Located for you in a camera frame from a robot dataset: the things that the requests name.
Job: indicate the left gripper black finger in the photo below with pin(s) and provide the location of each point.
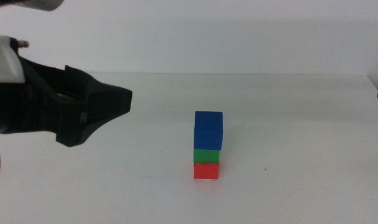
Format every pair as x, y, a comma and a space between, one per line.
95, 112
80, 82

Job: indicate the blue cube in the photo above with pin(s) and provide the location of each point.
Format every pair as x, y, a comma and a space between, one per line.
208, 130

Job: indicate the green cube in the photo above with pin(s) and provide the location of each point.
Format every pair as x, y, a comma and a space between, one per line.
206, 156

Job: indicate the red cube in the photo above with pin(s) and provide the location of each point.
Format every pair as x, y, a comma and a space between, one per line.
206, 171

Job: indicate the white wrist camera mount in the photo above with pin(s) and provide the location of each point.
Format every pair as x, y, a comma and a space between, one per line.
4, 63

